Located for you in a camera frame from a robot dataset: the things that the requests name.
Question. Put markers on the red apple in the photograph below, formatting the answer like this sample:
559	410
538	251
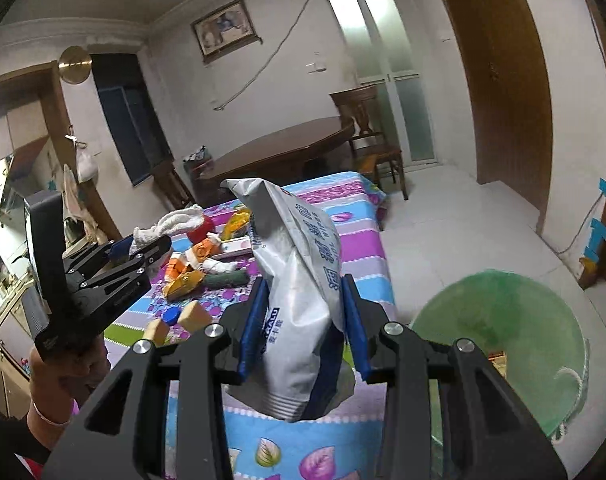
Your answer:
200	232

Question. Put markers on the hanging white plastic bag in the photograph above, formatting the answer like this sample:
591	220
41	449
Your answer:
87	165

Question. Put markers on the person's left forearm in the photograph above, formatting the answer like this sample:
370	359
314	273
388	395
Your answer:
45	435

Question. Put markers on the green plastic basket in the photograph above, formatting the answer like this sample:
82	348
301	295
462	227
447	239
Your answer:
508	320

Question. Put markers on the frosted glass door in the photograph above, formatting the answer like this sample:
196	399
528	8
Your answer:
383	60

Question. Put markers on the yellow snack packet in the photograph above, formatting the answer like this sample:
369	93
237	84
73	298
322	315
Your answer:
235	222

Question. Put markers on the white towel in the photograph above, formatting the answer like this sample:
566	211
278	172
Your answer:
170	220

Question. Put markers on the white wall switch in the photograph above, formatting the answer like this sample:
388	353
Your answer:
320	66

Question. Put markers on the blue bottle cap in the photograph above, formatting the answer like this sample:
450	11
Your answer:
170	316

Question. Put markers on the small orange packet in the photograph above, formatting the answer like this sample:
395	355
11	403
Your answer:
178	266

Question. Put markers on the gold round disc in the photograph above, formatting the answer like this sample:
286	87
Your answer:
74	64

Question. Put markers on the large beige sponge block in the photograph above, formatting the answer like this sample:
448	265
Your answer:
194	316

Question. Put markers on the framed wall picture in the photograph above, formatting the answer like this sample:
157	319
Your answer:
223	30

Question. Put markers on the large blue tape piece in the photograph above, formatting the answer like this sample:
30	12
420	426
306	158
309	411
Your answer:
595	237

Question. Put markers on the printed floral blanket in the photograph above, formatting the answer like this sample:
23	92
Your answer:
363	240

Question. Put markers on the hanging beige cloth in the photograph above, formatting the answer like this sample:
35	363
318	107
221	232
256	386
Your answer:
75	205

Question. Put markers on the wooden chair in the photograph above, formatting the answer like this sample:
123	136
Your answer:
363	115
175	187

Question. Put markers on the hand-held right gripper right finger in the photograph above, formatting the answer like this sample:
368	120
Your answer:
355	330

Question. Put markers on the orange white snack packet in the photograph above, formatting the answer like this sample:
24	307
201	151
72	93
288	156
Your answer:
208	247

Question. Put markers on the green cucumber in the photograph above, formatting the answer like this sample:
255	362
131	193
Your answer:
225	280

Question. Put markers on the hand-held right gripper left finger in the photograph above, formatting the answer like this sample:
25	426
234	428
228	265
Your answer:
255	330

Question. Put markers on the crumpled white paper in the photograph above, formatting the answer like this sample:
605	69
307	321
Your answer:
220	266

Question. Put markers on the small beige sponge block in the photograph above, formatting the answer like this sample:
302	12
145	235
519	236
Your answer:
156	332

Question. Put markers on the dark window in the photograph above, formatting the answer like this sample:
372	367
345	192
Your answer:
128	120

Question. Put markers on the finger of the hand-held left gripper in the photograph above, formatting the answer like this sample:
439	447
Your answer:
118	251
148	257

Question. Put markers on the wooden wardrobe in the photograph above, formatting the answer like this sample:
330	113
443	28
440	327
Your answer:
18	110

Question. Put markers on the person's left hand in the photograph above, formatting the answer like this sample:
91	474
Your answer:
68	380

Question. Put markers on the dark wooden table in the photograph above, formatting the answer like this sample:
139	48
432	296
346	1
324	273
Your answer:
278	147

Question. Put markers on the grey white snack bag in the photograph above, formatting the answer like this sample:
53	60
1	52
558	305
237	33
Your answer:
298	270

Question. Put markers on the yellow orange wrapper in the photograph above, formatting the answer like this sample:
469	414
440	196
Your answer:
183	286

